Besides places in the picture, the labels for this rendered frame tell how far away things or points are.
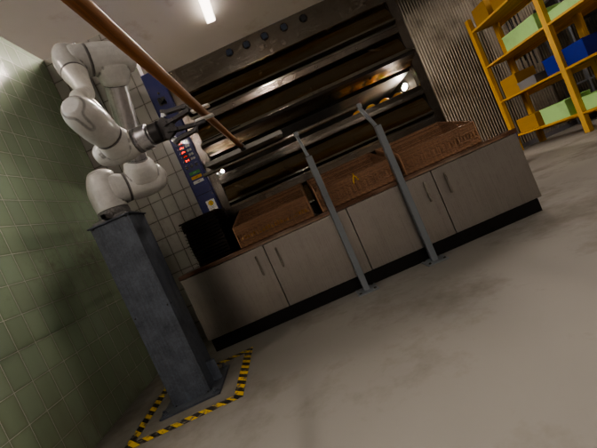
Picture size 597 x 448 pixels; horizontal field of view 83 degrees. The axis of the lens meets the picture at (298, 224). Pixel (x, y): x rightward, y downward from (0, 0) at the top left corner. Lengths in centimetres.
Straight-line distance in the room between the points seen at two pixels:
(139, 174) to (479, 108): 634
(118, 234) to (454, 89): 634
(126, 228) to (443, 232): 189
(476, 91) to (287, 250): 577
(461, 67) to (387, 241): 546
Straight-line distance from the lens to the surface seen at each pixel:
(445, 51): 739
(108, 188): 196
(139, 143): 135
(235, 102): 296
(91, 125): 127
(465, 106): 721
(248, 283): 232
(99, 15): 71
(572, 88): 626
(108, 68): 182
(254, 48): 308
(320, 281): 230
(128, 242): 188
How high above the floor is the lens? 67
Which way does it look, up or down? 2 degrees down
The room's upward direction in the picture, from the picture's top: 24 degrees counter-clockwise
